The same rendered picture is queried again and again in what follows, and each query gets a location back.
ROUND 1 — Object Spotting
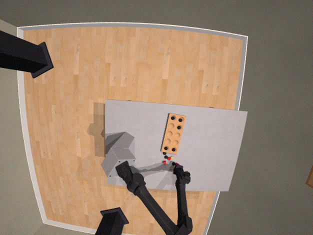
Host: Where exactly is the orange wooden tray with round pockets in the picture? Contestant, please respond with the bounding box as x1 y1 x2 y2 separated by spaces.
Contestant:
161 113 186 155

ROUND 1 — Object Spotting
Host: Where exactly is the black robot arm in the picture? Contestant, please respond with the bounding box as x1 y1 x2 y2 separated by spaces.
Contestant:
115 161 193 235

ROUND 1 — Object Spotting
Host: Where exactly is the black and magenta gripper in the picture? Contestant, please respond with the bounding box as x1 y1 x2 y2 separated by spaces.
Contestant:
173 163 183 175

